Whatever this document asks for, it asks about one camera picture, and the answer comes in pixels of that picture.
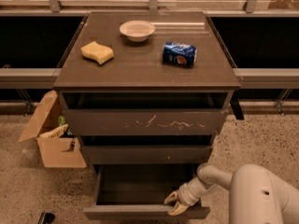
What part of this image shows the snack bag in box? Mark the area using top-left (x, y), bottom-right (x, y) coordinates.
top-left (39, 116), bottom-right (68, 138)

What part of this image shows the dark grey drawer cabinet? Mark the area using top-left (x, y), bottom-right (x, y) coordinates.
top-left (52, 10), bottom-right (246, 173)

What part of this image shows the open cardboard box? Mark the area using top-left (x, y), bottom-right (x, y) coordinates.
top-left (19, 91), bottom-right (86, 168)

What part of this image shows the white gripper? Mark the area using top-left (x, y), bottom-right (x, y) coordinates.
top-left (164, 177), bottom-right (217, 216)

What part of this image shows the yellow sponge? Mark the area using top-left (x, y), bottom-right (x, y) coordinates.
top-left (81, 41), bottom-right (114, 65)

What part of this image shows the white ceramic bowl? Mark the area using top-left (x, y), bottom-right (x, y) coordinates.
top-left (120, 21), bottom-right (155, 42)

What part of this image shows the metal window railing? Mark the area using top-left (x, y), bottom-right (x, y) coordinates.
top-left (0, 0), bottom-right (299, 116)

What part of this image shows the blue Pepsi can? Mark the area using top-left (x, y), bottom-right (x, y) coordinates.
top-left (163, 42), bottom-right (197, 67)

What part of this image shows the black object on floor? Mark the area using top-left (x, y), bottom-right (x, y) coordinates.
top-left (37, 212), bottom-right (55, 224)

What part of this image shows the top drawer scratched front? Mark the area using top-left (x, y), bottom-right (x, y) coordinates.
top-left (64, 109), bottom-right (227, 136)

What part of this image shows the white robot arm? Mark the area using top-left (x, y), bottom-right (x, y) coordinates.
top-left (164, 163), bottom-right (299, 224)

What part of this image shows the grey drawer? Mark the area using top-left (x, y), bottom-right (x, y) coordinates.
top-left (81, 145), bottom-right (212, 164)
top-left (82, 163), bottom-right (211, 221)

